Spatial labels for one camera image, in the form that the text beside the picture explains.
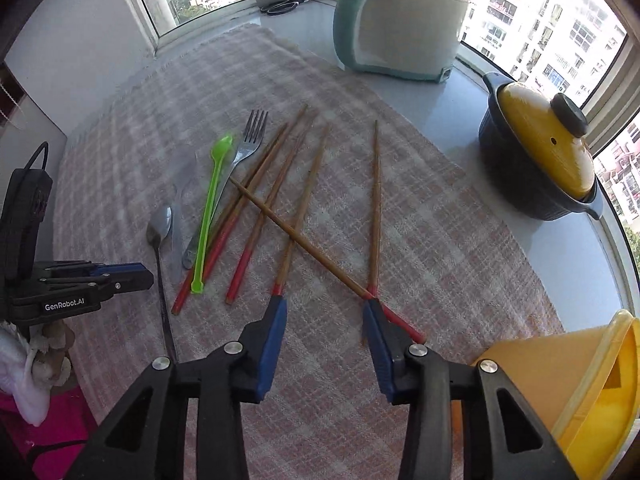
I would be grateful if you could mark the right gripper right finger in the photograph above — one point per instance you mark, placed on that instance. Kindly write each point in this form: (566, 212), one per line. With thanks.
(503, 437)

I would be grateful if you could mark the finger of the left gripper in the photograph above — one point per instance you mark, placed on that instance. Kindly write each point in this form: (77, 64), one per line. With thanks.
(126, 277)

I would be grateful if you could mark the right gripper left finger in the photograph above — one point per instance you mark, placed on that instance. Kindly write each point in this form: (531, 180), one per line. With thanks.
(144, 435)

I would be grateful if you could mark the red chopstick one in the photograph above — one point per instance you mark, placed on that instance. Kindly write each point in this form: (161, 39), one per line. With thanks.
(230, 216)

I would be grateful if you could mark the red chopstick four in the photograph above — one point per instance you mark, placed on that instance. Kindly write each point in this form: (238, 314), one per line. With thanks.
(285, 263)

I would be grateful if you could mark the red crossing chopstick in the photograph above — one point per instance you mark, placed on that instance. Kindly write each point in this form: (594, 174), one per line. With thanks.
(327, 262)

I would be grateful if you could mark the green plastic spoon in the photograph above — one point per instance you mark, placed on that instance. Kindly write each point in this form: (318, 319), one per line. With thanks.
(218, 154)

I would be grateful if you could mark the metal fork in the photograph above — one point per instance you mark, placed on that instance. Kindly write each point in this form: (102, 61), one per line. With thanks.
(252, 138)

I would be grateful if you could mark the left hand white glove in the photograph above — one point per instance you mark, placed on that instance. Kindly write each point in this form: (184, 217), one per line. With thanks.
(30, 369)

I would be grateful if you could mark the yellow plastic utensil holder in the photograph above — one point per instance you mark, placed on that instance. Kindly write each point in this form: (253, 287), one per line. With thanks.
(583, 385)

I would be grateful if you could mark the dark casserole pot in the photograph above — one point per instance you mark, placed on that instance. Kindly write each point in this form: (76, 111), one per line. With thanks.
(516, 176)

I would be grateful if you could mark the yellow pot lid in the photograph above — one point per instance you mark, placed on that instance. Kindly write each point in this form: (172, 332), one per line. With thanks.
(550, 131)

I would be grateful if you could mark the white teal electric cooker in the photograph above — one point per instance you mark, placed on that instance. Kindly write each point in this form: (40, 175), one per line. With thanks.
(408, 39)

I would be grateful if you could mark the black handled scissors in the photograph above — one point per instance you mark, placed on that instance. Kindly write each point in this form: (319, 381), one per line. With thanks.
(281, 7)

